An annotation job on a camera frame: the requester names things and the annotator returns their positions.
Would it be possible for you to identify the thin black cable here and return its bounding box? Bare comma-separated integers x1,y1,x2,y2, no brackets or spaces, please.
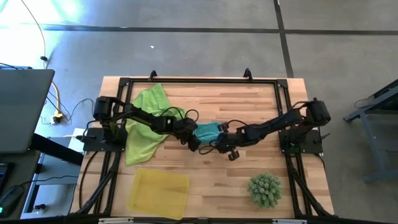
46,98,96,125

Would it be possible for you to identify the black desk beam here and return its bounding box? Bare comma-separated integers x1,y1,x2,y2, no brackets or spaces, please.
29,133,85,166

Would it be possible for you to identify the teal microfiber towel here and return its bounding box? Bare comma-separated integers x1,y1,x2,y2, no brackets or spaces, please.
194,121,223,145

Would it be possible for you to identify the green artificial succulent plant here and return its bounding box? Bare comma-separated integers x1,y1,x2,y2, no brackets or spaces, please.
248,171,283,209

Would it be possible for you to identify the black aluminium table frame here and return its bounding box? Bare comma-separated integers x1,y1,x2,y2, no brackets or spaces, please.
70,68,336,218

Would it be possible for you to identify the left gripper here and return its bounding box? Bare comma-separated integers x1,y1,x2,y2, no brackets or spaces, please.
172,117,203,153

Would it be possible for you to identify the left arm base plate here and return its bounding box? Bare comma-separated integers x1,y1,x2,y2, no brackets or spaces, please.
82,127,128,153

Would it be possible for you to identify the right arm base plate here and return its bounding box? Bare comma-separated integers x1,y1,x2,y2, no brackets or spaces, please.
279,129,324,155

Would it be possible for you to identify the grey shelf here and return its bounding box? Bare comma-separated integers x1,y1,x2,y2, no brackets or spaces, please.
36,154,82,187

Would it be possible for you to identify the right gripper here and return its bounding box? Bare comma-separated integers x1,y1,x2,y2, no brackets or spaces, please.
216,122,249,162

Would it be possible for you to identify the yellow translucent plastic basket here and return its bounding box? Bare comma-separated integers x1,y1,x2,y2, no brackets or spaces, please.
126,167,190,221

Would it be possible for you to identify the yellow cable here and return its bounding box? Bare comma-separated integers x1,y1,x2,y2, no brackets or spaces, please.
51,81,63,116

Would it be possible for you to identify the bright green microfiber towel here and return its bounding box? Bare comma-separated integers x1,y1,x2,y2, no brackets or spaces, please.
130,83,187,125

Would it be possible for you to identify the white bracket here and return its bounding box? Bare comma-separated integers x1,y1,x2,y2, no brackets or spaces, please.
272,218,308,224
98,217,135,224

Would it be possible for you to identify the dark desk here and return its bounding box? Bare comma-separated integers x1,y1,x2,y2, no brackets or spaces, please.
0,151,41,220

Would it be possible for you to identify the yellow power plug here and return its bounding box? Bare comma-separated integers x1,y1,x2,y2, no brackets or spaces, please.
51,111,65,124

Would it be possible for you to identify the grey laptop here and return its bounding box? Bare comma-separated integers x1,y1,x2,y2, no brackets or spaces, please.
0,68,56,155

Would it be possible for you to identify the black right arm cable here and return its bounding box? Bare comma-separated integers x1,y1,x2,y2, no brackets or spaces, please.
198,119,249,156

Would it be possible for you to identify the blue-grey metal table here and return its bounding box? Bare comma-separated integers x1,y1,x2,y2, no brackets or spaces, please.
343,79,398,184

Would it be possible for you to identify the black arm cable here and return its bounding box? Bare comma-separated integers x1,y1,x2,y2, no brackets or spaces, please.
157,106,200,125
198,119,249,156

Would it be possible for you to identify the white paper sheet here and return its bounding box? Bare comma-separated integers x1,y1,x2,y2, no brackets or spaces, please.
67,128,86,154

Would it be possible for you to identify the thin white cable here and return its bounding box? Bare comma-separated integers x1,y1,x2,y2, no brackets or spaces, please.
20,0,47,70

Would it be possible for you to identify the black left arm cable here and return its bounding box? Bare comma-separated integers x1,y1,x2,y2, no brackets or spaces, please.
157,106,200,125

